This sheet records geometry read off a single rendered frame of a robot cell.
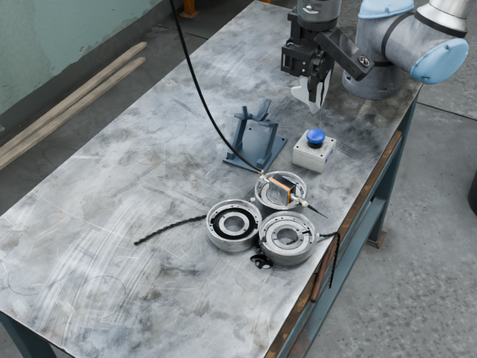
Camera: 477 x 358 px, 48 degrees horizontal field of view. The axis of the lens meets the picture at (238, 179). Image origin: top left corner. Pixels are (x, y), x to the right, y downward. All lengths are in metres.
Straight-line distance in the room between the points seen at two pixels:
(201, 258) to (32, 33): 1.85
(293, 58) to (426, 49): 0.32
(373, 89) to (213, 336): 0.74
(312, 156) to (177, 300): 0.41
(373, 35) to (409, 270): 1.01
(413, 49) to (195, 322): 0.72
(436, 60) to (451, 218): 1.15
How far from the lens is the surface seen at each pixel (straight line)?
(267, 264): 0.99
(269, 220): 1.01
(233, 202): 1.04
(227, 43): 1.57
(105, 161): 1.21
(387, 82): 1.37
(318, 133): 1.13
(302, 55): 1.00
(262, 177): 1.06
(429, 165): 2.45
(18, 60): 2.65
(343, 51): 0.97
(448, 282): 2.06
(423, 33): 1.22
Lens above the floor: 1.60
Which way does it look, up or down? 45 degrees down
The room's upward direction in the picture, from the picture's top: 1 degrees counter-clockwise
